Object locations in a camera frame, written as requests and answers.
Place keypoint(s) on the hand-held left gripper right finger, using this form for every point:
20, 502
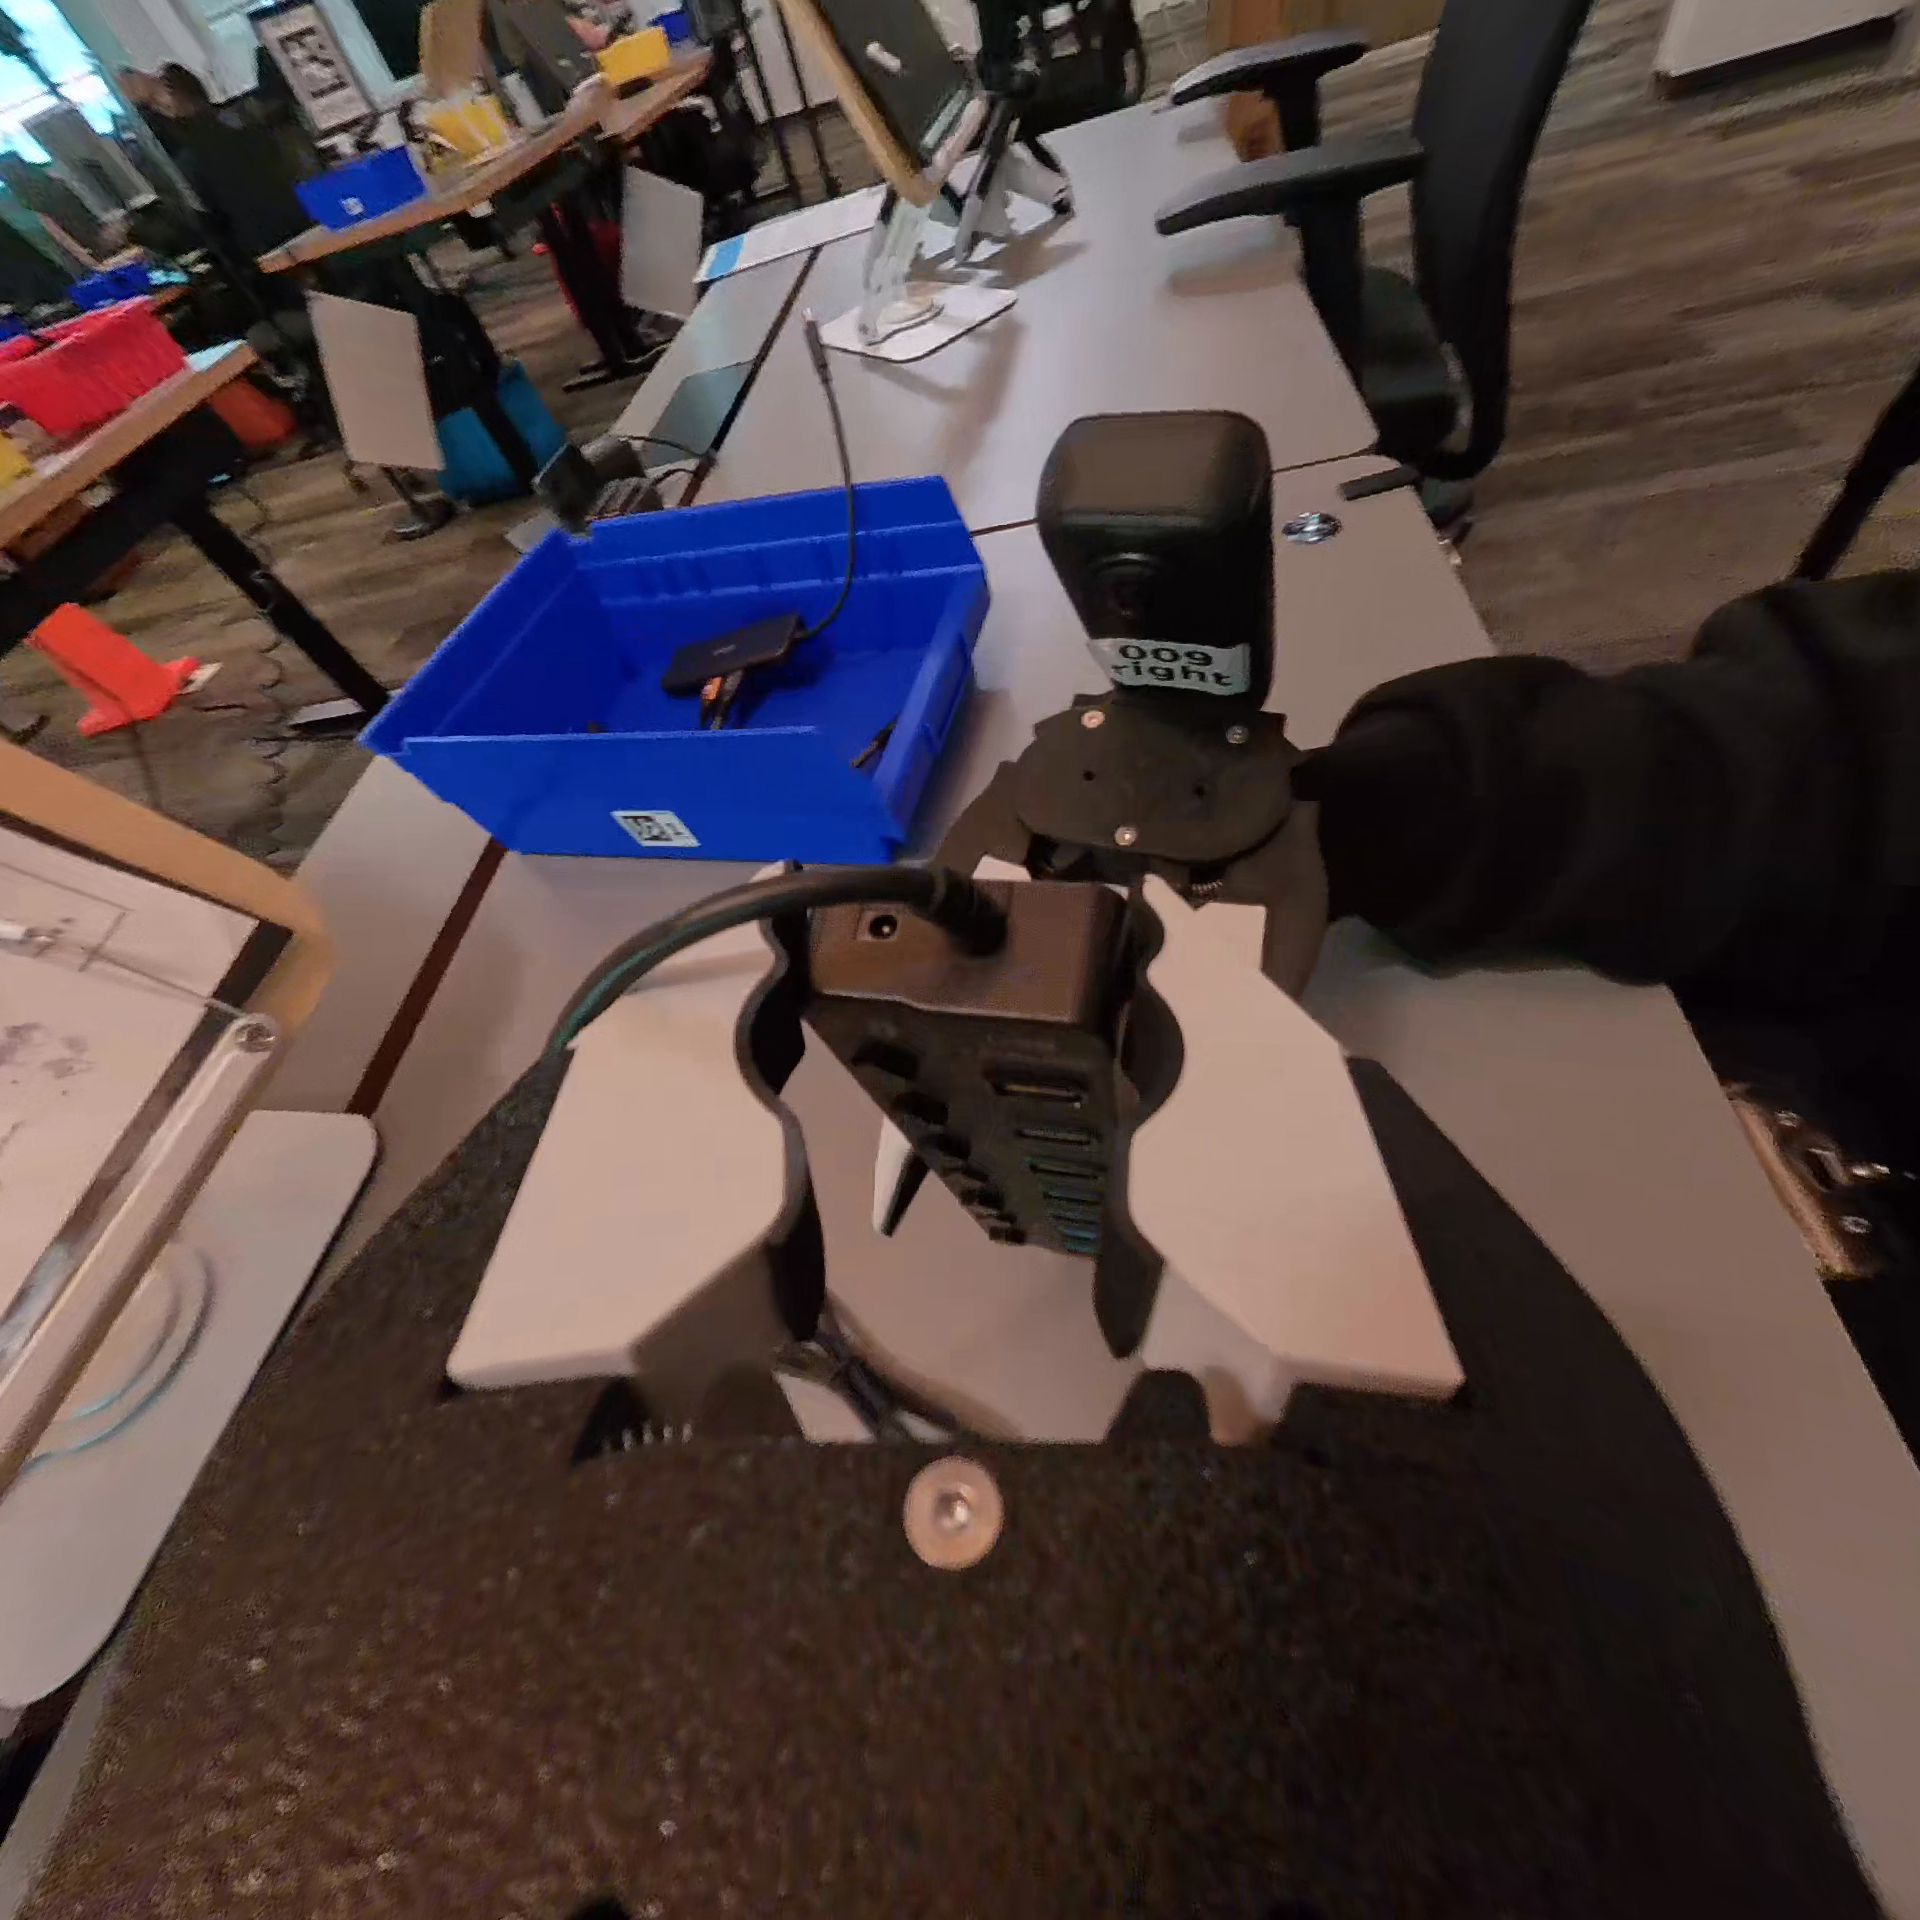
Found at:
1289, 1201

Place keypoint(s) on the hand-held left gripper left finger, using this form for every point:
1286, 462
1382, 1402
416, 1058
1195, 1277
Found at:
645, 1201

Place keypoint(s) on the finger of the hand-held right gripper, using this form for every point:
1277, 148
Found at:
896, 1194

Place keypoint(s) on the blue plastic bin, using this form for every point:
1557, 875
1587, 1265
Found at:
360, 193
781, 780

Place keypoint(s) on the person's right forearm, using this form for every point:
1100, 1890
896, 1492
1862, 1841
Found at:
1621, 810

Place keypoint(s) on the black orange-tipped plug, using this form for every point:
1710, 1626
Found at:
878, 745

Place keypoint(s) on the small black usb hub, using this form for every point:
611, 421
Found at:
728, 657

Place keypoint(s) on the metal desk grommet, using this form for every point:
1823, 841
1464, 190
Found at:
1316, 526

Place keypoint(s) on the wooden document stand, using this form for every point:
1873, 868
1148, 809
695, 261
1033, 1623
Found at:
225, 893

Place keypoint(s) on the monitor on white stand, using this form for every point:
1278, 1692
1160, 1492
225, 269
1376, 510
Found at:
921, 329

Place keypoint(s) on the printed paper sheet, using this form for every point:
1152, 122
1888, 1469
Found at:
89, 1021

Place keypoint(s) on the white metal stand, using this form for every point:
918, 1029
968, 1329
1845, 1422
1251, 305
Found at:
1036, 188

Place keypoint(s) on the black office chair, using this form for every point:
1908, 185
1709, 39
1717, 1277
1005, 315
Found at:
1501, 182

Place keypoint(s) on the white paper sheet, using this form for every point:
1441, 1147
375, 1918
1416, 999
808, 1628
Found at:
758, 246

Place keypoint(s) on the white flat panel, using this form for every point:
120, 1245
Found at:
375, 383
664, 242

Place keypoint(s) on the orange plastic object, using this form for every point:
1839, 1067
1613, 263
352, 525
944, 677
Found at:
107, 676

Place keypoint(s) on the blue bag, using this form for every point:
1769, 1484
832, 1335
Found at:
495, 442

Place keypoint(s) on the yellow plastic bin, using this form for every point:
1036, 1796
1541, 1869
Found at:
635, 58

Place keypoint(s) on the wooden desk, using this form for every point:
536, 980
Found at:
495, 165
217, 373

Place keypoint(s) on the red plastic bin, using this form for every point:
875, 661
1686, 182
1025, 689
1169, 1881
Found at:
89, 369

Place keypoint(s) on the black and white tag sign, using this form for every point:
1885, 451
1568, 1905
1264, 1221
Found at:
317, 61

